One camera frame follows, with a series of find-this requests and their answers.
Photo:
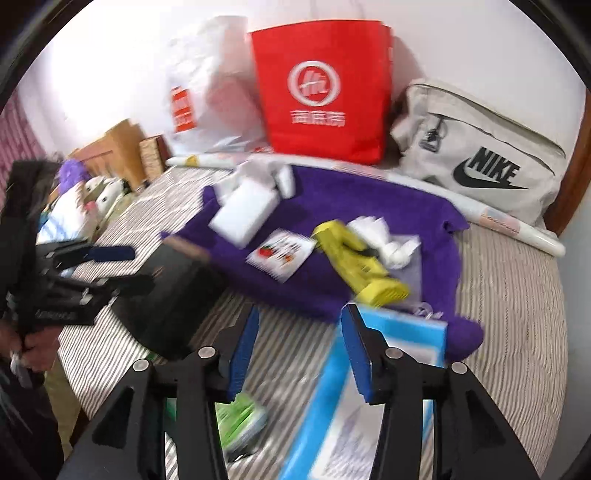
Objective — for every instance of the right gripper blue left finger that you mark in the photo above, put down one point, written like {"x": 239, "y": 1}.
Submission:
{"x": 237, "y": 343}

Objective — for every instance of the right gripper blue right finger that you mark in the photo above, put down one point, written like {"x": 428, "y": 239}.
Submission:
{"x": 366, "y": 349}

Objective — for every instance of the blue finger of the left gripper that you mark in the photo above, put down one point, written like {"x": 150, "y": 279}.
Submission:
{"x": 105, "y": 288}
{"x": 66, "y": 257}

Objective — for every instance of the dark green gold tin box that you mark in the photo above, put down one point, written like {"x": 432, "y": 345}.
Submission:
{"x": 185, "y": 288}

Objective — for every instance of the yellow small bag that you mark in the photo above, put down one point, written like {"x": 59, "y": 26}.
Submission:
{"x": 364, "y": 273}

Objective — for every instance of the green wet wipes pack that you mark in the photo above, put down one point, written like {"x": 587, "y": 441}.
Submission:
{"x": 240, "y": 423}

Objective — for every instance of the white tomato print sachet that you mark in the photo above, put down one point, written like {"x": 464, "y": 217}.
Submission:
{"x": 281, "y": 254}

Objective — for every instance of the white cotton glove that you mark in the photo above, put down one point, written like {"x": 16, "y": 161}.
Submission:
{"x": 269, "y": 174}

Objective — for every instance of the white mesh drawstring pouch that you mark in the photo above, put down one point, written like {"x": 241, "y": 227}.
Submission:
{"x": 411, "y": 276}

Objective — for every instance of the person's left hand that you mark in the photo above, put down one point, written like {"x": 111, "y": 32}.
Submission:
{"x": 38, "y": 350}

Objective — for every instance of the plush toys pile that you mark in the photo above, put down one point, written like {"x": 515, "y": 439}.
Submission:
{"x": 84, "y": 205}

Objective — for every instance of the pink curtain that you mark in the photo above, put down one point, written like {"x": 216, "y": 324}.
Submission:
{"x": 17, "y": 140}

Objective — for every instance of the white Miniso plastic bag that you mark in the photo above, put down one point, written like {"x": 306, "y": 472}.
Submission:
{"x": 212, "y": 98}

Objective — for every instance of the rolled patterned paper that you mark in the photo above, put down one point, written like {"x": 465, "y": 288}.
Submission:
{"x": 474, "y": 211}

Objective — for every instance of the grey Nike bag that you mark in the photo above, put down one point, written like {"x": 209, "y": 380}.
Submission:
{"x": 448, "y": 137}

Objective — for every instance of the red Haidilao paper bag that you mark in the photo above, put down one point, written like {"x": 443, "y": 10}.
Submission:
{"x": 326, "y": 87}

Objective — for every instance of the brown wooden door frame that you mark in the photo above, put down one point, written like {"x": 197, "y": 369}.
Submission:
{"x": 576, "y": 180}

